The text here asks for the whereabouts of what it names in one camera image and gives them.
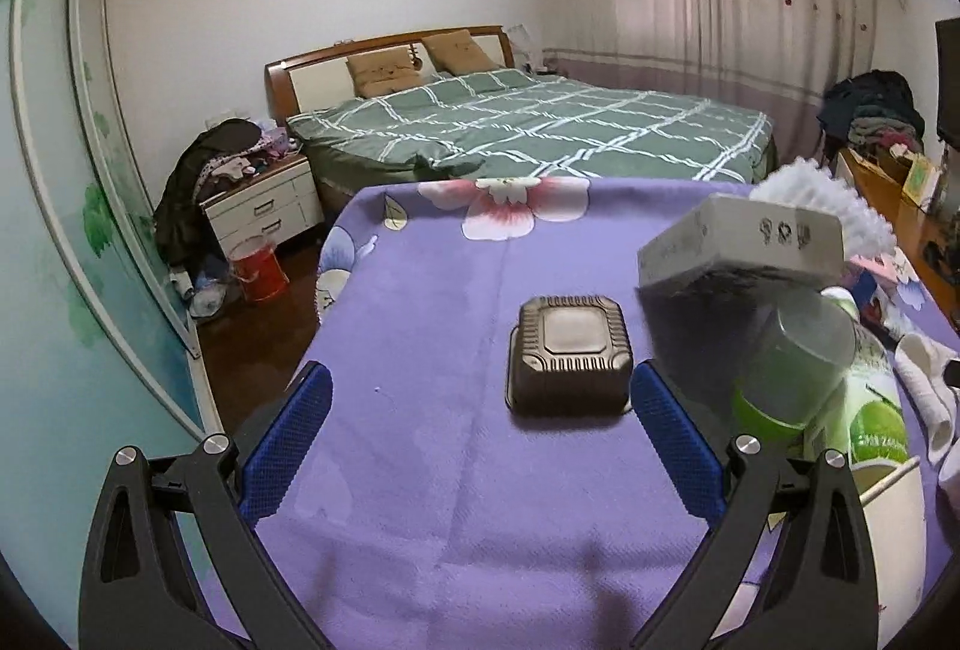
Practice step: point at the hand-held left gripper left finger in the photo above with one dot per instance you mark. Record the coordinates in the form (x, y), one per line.
(289, 440)

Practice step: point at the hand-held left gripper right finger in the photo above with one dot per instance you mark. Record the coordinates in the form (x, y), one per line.
(675, 447)

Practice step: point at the black plastic food container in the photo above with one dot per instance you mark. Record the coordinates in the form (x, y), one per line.
(570, 350)

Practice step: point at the green translucent plastic cup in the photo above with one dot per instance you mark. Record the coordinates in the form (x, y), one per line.
(795, 365)

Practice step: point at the green white tissue pack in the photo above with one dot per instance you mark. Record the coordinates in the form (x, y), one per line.
(874, 417)

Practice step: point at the purple floral tablecloth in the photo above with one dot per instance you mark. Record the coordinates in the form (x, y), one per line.
(450, 395)

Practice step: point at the red bucket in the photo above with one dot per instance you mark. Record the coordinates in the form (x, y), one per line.
(259, 271)

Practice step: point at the grey-white cardboard box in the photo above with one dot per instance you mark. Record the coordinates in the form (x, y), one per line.
(750, 237)

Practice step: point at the white paper cup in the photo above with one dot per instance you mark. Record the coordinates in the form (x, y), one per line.
(892, 530)

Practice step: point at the white nightstand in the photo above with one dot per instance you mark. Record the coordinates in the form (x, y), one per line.
(262, 207)

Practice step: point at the white sock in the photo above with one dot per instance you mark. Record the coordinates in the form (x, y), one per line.
(926, 380)

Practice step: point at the dark jacket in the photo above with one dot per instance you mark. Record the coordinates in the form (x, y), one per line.
(180, 200)

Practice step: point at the pile of mixed clothes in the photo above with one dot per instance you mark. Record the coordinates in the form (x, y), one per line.
(251, 158)

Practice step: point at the sliding wardrobe door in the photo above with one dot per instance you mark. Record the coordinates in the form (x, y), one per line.
(75, 245)

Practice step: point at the long wooden cabinet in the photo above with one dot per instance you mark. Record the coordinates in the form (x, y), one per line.
(877, 192)

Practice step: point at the green plaid quilt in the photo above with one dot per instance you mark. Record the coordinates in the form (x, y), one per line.
(525, 125)

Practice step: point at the green paper box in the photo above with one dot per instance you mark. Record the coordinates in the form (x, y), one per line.
(921, 183)

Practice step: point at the wooden bed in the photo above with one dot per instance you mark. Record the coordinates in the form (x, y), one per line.
(315, 72)

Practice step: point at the brown pillow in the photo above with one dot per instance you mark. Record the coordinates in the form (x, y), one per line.
(382, 72)
(459, 52)

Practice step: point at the pile of dark clothes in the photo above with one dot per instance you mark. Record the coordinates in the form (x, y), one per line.
(870, 110)

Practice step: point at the table lamp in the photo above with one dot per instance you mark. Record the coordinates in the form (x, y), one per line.
(520, 42)

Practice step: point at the black television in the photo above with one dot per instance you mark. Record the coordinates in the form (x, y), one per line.
(949, 80)

